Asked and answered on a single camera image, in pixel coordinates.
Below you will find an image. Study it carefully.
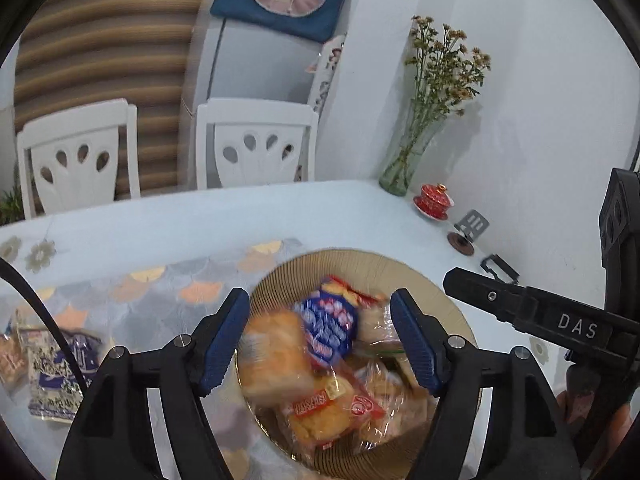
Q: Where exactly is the clear cookie packet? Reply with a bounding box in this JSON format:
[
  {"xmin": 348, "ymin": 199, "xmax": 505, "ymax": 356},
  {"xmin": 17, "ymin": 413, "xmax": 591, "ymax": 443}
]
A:
[{"xmin": 367, "ymin": 360, "xmax": 437, "ymax": 443}]

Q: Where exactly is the grey phone stand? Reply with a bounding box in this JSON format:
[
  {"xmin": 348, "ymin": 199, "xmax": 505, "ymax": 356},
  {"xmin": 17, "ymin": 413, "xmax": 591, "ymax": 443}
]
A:
[{"xmin": 452, "ymin": 209, "xmax": 490, "ymax": 246}]

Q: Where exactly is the orange brown snack packet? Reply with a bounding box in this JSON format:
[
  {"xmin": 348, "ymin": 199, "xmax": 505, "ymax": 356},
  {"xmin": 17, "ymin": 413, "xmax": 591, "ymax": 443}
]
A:
[{"xmin": 0, "ymin": 332, "xmax": 28, "ymax": 391}]

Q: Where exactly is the dark print clear packet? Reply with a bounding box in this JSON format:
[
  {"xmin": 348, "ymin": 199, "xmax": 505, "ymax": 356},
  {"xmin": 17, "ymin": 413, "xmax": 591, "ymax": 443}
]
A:
[{"xmin": 27, "ymin": 329, "xmax": 103, "ymax": 423}]

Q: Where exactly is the blue pink cloth cover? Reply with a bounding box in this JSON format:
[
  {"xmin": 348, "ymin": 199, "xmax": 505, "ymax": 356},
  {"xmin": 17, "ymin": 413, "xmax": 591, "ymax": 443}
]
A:
[{"xmin": 210, "ymin": 0, "xmax": 351, "ymax": 43}]

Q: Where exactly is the white patterned board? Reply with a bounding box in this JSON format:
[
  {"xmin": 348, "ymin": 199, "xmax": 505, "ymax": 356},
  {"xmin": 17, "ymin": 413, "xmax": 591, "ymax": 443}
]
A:
[{"xmin": 306, "ymin": 32, "xmax": 348, "ymax": 113}]

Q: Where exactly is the black cable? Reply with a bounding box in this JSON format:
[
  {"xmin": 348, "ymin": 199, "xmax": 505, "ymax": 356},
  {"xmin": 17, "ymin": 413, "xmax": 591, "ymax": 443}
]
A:
[{"xmin": 0, "ymin": 257, "xmax": 93, "ymax": 391}]

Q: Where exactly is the white refrigerator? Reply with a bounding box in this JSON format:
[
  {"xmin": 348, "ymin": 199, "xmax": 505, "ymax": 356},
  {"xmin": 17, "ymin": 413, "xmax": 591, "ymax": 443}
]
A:
[{"xmin": 182, "ymin": 10, "xmax": 326, "ymax": 181}]

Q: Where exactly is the green glass vase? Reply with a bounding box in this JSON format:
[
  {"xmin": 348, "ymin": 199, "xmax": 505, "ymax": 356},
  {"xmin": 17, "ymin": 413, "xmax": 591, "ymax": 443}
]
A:
[{"xmin": 378, "ymin": 110, "xmax": 441, "ymax": 197}]

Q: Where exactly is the red lidded teacup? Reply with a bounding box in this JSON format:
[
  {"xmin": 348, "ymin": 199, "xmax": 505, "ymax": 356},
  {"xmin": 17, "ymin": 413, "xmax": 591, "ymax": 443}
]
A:
[{"xmin": 413, "ymin": 183, "xmax": 456, "ymax": 221}]

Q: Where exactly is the person's right hand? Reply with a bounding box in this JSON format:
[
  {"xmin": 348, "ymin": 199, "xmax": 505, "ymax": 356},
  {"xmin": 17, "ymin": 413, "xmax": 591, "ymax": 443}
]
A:
[{"xmin": 555, "ymin": 390, "xmax": 583, "ymax": 428}]

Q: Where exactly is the round brown coaster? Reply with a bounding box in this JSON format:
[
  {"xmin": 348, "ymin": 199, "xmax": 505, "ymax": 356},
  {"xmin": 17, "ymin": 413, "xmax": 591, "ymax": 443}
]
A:
[{"xmin": 446, "ymin": 232, "xmax": 476, "ymax": 257}]

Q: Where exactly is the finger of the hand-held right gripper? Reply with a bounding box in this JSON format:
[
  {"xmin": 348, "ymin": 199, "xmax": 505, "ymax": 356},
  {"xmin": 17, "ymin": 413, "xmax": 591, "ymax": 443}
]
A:
[{"xmin": 442, "ymin": 267, "xmax": 626, "ymax": 356}]

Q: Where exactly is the brown toast bread packet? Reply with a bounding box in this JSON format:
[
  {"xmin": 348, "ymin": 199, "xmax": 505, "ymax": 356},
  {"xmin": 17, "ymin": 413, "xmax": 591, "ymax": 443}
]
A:
[{"xmin": 239, "ymin": 308, "xmax": 316, "ymax": 406}]

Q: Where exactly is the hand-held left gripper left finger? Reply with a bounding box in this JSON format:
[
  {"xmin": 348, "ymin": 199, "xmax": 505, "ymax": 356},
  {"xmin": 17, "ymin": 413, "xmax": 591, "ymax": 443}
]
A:
[{"xmin": 55, "ymin": 287, "xmax": 251, "ymax": 480}]

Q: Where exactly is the black metal clip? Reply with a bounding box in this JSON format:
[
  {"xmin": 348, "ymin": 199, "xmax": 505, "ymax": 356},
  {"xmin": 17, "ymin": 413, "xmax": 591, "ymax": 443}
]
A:
[{"xmin": 480, "ymin": 254, "xmax": 521, "ymax": 286}]

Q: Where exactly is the striped brown window blind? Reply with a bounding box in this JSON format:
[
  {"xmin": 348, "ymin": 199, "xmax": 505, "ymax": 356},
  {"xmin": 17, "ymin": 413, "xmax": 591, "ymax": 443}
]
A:
[{"xmin": 12, "ymin": 0, "xmax": 216, "ymax": 201}]

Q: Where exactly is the green potted plant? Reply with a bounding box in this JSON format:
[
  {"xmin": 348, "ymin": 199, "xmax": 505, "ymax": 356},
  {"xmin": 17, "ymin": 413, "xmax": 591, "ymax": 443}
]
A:
[{"xmin": 0, "ymin": 185, "xmax": 26, "ymax": 226}]

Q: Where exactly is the round woven gold plate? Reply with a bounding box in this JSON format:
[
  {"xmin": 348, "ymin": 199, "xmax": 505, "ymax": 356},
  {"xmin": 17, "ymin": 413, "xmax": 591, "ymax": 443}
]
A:
[{"xmin": 235, "ymin": 249, "xmax": 483, "ymax": 473}]

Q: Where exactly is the white chair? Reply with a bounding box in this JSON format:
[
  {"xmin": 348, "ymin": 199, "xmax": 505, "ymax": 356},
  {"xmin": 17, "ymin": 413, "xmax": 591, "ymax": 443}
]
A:
[
  {"xmin": 16, "ymin": 98, "xmax": 142, "ymax": 218},
  {"xmin": 195, "ymin": 98, "xmax": 319, "ymax": 189}
]

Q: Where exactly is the blue red snack packet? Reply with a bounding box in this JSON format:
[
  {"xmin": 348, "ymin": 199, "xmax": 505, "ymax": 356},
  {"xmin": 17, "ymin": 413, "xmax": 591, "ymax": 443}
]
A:
[{"xmin": 292, "ymin": 292, "xmax": 358, "ymax": 368}]

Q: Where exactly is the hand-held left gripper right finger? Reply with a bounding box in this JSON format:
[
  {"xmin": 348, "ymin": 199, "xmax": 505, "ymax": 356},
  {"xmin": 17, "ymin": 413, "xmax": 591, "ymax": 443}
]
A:
[{"xmin": 390, "ymin": 288, "xmax": 581, "ymax": 480}]

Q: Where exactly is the dried flower bunch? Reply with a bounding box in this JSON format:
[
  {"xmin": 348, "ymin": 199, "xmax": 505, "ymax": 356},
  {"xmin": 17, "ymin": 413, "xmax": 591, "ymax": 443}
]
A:
[{"xmin": 404, "ymin": 15, "xmax": 492, "ymax": 161}]

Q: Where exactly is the orange snack packet red label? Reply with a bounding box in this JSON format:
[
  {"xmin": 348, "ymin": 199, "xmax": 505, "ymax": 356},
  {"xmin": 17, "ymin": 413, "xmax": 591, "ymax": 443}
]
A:
[{"xmin": 277, "ymin": 375, "xmax": 387, "ymax": 457}]

